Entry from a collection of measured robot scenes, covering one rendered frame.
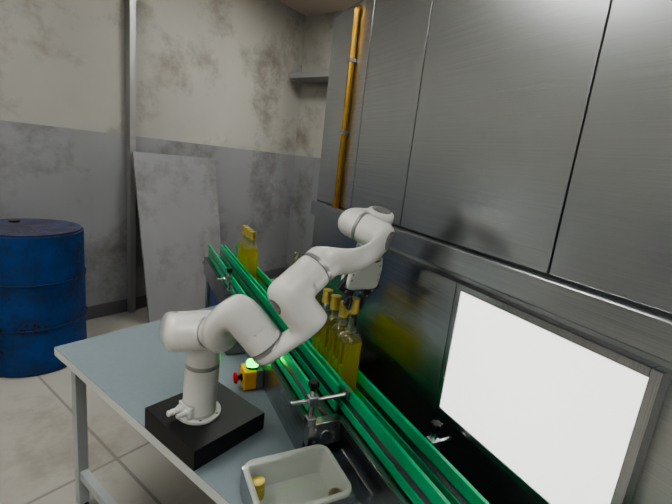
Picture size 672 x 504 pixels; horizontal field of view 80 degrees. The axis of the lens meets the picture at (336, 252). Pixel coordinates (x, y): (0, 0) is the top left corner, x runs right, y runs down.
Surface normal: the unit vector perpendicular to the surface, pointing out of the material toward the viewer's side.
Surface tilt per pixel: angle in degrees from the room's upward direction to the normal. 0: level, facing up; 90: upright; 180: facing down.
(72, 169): 90
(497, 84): 90
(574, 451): 90
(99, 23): 90
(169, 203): 79
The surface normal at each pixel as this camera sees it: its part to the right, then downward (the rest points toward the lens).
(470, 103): -0.89, 0.00
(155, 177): 0.80, 0.02
